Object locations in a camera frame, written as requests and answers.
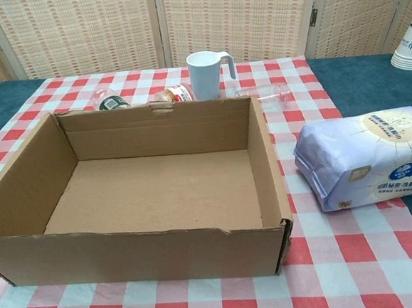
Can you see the woven folding screen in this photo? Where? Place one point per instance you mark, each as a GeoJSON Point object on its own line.
{"type": "Point", "coordinates": [85, 31]}

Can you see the stack of white paper cups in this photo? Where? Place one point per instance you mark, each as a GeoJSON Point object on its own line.
{"type": "Point", "coordinates": [410, 47]}

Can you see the clear bottle with red label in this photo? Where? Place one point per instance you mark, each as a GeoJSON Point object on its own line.
{"type": "Point", "coordinates": [174, 93]}

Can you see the red and white checkered tablecloth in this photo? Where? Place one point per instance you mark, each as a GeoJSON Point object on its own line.
{"type": "Point", "coordinates": [325, 259]}

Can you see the blue and white tissue package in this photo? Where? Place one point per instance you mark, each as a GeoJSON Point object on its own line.
{"type": "Point", "coordinates": [367, 162]}

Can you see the brown cardboard box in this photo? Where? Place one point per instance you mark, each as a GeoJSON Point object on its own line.
{"type": "Point", "coordinates": [151, 190]}

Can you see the clear bottle with green label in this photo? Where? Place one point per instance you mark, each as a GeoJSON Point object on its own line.
{"type": "Point", "coordinates": [110, 101]}

